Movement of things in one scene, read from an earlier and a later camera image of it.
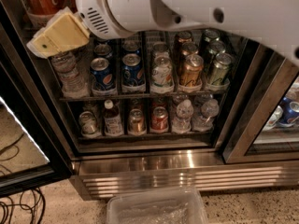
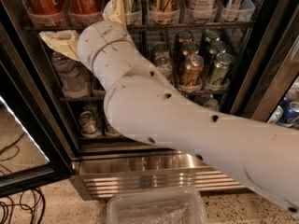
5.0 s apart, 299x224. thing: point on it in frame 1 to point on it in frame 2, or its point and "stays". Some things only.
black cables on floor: [25, 208] stays
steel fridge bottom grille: [97, 175] stays
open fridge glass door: [33, 148] stays
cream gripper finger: [64, 32] to [115, 11]
